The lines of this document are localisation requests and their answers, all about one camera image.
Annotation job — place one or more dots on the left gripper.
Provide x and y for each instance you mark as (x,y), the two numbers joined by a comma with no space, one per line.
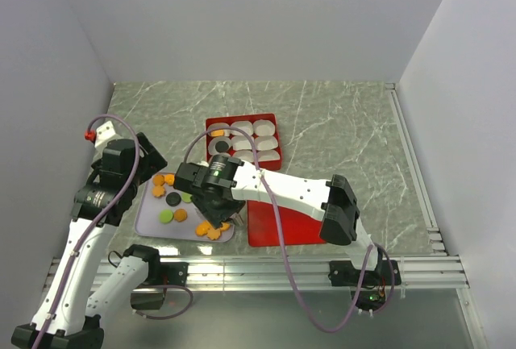
(151,162)

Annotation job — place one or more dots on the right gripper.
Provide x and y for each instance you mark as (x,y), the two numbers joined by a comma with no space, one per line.
(214,216)

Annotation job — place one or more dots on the green sandwich cookie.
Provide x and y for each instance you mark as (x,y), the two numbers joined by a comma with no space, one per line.
(186,197)
(165,216)

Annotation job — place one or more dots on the brown round cookie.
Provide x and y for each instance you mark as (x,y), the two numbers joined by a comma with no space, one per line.
(180,215)

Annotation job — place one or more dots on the black sandwich cookie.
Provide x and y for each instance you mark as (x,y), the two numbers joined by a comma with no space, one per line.
(173,199)
(222,147)

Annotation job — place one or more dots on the orange round sandwich cookie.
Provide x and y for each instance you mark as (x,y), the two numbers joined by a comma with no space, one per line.
(218,133)

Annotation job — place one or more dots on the metal tongs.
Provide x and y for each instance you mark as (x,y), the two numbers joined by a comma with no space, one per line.
(233,220)

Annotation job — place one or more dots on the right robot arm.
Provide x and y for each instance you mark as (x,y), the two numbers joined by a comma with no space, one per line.
(330,202)

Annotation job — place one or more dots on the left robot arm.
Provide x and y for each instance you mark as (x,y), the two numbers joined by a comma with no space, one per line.
(72,315)

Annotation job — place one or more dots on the orange fish cookie right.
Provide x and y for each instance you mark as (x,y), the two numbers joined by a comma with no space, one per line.
(225,226)

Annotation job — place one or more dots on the orange fish cookie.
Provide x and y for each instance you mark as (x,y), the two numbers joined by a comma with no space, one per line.
(169,179)
(202,229)
(225,226)

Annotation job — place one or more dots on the orange fish cookie bottom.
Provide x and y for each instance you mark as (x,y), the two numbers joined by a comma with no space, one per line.
(202,229)

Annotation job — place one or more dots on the orange leaf cookie bottom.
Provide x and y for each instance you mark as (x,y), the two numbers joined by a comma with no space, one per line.
(213,234)

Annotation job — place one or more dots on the orange leaf cookie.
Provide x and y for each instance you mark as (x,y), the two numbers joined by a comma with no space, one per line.
(158,191)
(213,234)

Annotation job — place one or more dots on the chocolate chip cookie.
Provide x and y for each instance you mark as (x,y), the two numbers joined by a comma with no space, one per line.
(158,180)

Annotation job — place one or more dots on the orange leaf cookie top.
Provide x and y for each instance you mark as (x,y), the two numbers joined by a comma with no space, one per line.
(158,191)

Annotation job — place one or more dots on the orange fish cookie top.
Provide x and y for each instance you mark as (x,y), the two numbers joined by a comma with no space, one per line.
(169,179)

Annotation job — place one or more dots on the lavender plastic tray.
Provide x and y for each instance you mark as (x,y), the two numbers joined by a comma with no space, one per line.
(147,223)

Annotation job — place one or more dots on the red cookie box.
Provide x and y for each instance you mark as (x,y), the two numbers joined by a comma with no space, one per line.
(262,128)

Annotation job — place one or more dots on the red box lid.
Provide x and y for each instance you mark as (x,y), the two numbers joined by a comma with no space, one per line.
(297,228)

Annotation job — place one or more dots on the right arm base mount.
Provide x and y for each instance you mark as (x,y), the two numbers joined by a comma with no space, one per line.
(342,273)

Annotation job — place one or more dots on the aluminium rail right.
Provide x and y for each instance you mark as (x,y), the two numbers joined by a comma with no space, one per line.
(433,231)

